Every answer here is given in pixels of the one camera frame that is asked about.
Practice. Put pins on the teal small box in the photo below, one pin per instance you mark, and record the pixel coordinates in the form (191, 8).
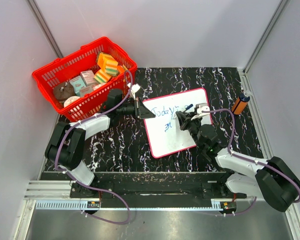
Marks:
(77, 84)

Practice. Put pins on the pink small box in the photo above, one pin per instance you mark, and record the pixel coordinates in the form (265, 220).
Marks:
(88, 77)

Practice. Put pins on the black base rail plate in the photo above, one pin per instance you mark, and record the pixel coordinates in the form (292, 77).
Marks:
(145, 190)

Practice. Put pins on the pink framed whiteboard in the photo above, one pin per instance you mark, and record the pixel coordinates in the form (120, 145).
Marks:
(163, 131)

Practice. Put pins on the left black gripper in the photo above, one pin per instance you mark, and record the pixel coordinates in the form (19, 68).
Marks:
(144, 113)

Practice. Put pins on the striped sponge lower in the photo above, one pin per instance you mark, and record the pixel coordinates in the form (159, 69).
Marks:
(102, 77)

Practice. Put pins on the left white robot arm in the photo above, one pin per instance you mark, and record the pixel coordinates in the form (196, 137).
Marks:
(66, 145)

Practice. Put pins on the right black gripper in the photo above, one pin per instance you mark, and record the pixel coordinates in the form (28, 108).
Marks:
(185, 119)

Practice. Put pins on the striped sponge stack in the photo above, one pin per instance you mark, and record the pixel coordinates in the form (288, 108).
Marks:
(107, 63)

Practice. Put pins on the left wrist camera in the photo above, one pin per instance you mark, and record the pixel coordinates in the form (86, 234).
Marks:
(133, 89)

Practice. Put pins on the red plastic shopping basket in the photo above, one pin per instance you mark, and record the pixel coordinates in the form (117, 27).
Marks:
(64, 69)

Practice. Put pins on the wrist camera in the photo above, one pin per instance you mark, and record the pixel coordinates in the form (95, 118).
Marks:
(201, 110)
(133, 89)

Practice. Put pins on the pink round pastry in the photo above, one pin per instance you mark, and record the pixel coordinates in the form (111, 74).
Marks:
(70, 100)

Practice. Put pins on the brown round bread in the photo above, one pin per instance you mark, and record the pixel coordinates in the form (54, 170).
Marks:
(63, 91)

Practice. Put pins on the pink box lower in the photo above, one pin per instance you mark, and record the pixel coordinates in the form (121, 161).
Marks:
(86, 90)

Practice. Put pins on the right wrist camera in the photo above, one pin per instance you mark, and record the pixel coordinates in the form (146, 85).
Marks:
(201, 110)

